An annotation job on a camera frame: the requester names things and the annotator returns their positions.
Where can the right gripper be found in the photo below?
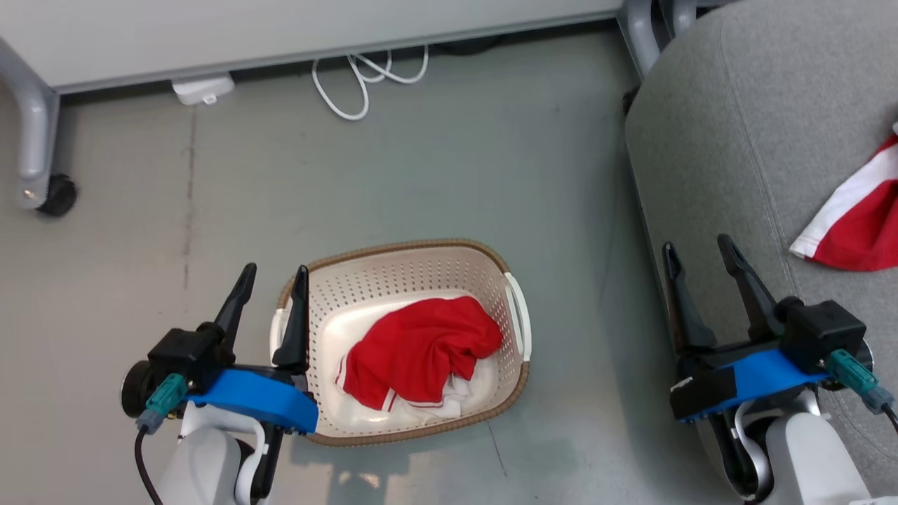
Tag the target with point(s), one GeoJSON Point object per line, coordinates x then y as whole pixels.
{"type": "Point", "coordinates": [701, 386]}

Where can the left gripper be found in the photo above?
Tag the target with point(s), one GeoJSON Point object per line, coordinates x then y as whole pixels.
{"type": "Point", "coordinates": [268, 459]}

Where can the red garment broad white stripe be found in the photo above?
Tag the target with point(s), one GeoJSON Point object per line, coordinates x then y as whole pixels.
{"type": "Point", "coordinates": [863, 224]}

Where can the grey fabric sofa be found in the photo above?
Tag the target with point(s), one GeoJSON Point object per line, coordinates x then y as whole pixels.
{"type": "Point", "coordinates": [736, 140]}

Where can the beige perforated laundry basket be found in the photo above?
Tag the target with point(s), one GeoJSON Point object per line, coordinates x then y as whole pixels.
{"type": "Point", "coordinates": [393, 277]}

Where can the red garment thin white piping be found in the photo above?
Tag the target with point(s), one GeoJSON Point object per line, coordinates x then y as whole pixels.
{"type": "Point", "coordinates": [421, 344]}

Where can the black caster wheel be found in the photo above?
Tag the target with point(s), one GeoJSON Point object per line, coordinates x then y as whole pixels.
{"type": "Point", "coordinates": [58, 195]}

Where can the grey partition leg with caster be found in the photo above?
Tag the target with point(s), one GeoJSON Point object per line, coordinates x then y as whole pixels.
{"type": "Point", "coordinates": [31, 126]}

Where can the blue right camera mount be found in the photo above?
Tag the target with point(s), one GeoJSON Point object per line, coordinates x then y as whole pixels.
{"type": "Point", "coordinates": [765, 379]}

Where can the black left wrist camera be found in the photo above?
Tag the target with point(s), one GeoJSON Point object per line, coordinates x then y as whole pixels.
{"type": "Point", "coordinates": [182, 354]}

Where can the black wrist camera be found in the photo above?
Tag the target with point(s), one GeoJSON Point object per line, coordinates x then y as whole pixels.
{"type": "Point", "coordinates": [824, 333]}
{"type": "Point", "coordinates": [182, 354]}

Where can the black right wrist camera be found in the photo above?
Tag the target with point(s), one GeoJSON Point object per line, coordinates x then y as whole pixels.
{"type": "Point", "coordinates": [824, 333]}

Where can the teal left camera connector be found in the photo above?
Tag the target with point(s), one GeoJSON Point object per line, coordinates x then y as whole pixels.
{"type": "Point", "coordinates": [163, 401]}

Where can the teal camera connector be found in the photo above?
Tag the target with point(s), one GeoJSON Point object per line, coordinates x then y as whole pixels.
{"type": "Point", "coordinates": [859, 379]}
{"type": "Point", "coordinates": [163, 401]}

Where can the teal right camera connector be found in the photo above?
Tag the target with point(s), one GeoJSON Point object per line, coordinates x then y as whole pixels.
{"type": "Point", "coordinates": [859, 379]}

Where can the white partition panel grey frame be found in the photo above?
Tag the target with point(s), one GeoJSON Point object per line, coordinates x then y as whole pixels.
{"type": "Point", "coordinates": [280, 28]}

